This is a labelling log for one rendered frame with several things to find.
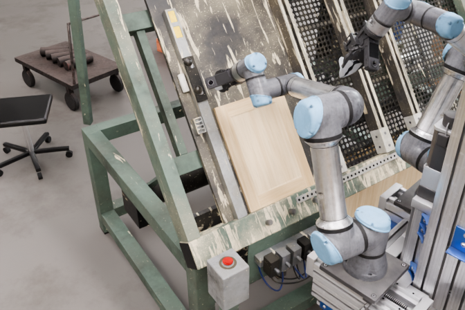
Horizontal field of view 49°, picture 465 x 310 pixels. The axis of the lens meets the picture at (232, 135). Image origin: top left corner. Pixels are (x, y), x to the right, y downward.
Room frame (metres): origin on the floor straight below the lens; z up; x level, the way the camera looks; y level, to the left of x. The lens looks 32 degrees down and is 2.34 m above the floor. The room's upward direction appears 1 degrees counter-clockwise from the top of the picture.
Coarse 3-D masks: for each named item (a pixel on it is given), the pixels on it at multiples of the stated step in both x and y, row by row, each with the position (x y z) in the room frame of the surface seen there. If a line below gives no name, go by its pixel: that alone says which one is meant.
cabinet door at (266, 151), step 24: (240, 120) 1.97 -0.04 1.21; (264, 120) 2.02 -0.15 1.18; (288, 120) 2.07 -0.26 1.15; (240, 144) 1.90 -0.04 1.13; (264, 144) 1.95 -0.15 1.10; (288, 144) 1.99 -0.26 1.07; (240, 168) 1.83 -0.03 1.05; (264, 168) 1.87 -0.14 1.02; (288, 168) 1.92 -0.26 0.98; (264, 192) 1.80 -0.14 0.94; (288, 192) 1.84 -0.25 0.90
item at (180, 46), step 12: (168, 24) 2.10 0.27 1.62; (180, 24) 2.11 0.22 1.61; (180, 48) 2.04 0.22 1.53; (180, 60) 2.03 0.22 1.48; (192, 96) 1.95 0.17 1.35; (204, 108) 1.91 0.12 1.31; (204, 120) 1.88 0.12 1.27; (216, 132) 1.87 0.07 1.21; (216, 144) 1.83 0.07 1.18; (216, 156) 1.80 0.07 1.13; (228, 168) 1.79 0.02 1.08; (228, 180) 1.75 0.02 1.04; (228, 192) 1.72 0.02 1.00; (240, 204) 1.70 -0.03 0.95; (240, 216) 1.67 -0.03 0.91
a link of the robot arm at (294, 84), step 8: (280, 80) 1.69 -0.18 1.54; (288, 80) 1.68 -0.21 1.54; (296, 80) 1.65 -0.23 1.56; (304, 80) 1.62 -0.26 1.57; (312, 80) 1.61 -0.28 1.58; (288, 88) 1.66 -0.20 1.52; (296, 88) 1.62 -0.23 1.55; (304, 88) 1.58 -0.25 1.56; (312, 88) 1.55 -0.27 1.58; (320, 88) 1.51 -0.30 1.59; (328, 88) 1.49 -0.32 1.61; (336, 88) 1.45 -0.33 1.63; (344, 88) 1.41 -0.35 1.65; (352, 88) 1.42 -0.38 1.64; (296, 96) 1.62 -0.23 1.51; (304, 96) 1.57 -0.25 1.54; (352, 96) 1.34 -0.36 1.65; (360, 96) 1.37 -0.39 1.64; (352, 104) 1.32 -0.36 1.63; (360, 104) 1.34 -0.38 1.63; (360, 112) 1.33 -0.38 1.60; (352, 120) 1.31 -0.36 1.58
